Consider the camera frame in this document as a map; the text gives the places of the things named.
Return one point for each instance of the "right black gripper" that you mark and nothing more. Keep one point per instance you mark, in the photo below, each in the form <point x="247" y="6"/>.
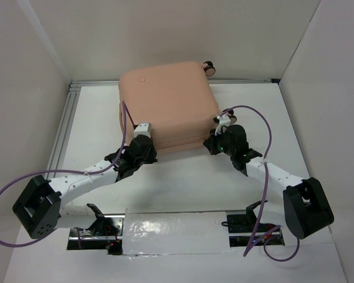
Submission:
<point x="213" y="141"/>

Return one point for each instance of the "white taped cover sheet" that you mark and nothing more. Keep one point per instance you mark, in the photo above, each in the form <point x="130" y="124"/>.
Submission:
<point x="175" y="233"/>

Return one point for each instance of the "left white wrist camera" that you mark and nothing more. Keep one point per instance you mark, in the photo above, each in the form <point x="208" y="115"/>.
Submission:
<point x="143" y="129"/>

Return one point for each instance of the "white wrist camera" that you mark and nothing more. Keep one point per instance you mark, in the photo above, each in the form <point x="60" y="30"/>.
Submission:
<point x="143" y="129"/>
<point x="222" y="121"/>

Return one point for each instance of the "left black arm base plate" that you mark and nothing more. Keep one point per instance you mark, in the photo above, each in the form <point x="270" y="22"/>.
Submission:
<point x="104" y="233"/>

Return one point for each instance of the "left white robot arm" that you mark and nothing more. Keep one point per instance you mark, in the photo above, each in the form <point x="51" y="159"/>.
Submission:
<point x="40" y="206"/>

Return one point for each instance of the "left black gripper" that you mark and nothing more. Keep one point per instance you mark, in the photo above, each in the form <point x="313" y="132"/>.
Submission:
<point x="152" y="157"/>

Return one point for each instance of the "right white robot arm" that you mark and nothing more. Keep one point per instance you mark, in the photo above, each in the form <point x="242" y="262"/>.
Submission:
<point x="306" y="207"/>

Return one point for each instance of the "pink suitcase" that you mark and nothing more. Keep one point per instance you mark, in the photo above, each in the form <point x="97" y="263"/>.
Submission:
<point x="177" y="101"/>

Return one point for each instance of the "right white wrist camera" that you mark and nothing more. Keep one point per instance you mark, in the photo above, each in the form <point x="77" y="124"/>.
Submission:
<point x="222" y="121"/>

